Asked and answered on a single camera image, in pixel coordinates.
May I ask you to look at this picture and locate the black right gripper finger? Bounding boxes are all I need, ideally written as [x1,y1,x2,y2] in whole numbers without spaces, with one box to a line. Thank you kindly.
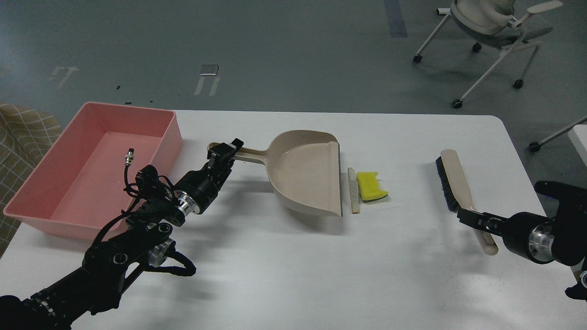
[459,209,508,225]
[457,214,504,235]

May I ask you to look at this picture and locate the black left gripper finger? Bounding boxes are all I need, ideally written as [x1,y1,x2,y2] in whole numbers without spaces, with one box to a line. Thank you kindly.
[207,143,231,172]
[227,138,244,171]

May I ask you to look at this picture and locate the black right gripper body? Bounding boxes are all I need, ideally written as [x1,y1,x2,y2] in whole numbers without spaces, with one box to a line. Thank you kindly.
[500,212,555,264]

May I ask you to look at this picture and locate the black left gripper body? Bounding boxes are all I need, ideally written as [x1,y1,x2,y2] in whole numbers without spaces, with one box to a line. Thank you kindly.
[173,166,226,215]

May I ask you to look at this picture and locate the beige hand brush black bristles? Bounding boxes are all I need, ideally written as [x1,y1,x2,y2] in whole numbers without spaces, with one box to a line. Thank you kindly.
[436,149,499,256]

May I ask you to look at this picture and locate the beige plastic dustpan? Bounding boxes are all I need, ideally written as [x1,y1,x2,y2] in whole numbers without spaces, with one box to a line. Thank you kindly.
[234,130,342,217]

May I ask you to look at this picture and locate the yellow sponge piece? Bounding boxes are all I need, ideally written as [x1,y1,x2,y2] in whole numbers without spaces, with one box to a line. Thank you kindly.
[356,171,389,201]

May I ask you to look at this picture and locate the beige scrap strip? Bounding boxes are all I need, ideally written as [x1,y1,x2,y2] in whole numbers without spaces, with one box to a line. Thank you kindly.
[347,167,360,215]

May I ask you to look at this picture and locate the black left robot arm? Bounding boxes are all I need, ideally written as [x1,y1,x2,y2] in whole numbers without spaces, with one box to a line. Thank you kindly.
[1,139,244,330]

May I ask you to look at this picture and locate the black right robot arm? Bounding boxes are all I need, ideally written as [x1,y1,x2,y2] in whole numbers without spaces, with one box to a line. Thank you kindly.
[457,181,587,301]

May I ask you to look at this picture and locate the pink plastic bin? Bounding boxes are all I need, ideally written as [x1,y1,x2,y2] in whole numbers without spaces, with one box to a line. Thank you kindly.
[4,102,183,240]

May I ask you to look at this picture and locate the beige checkered cloth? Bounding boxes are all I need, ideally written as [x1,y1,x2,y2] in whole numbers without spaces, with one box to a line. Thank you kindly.
[0,103,62,257]

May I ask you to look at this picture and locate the white office chair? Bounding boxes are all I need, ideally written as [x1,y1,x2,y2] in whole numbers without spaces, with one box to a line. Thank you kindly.
[413,0,563,109]

